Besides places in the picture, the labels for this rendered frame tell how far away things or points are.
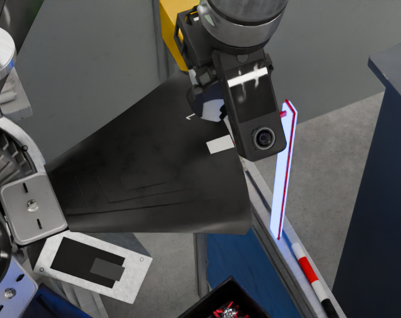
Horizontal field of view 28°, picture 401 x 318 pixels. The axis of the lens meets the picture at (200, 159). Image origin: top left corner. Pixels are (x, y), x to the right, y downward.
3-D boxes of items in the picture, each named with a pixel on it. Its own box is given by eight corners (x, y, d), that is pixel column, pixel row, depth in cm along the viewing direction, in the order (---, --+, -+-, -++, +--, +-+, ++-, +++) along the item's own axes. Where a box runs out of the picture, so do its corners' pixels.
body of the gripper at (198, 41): (235, 21, 85) (254, -43, 74) (267, 89, 83) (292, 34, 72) (169, 41, 84) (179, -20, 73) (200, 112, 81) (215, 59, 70)
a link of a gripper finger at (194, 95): (220, 94, 87) (231, 59, 79) (227, 108, 87) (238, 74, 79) (181, 108, 86) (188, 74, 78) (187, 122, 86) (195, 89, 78)
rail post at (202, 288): (195, 289, 218) (186, 113, 154) (209, 284, 219) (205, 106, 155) (202, 302, 216) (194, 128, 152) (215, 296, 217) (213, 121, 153)
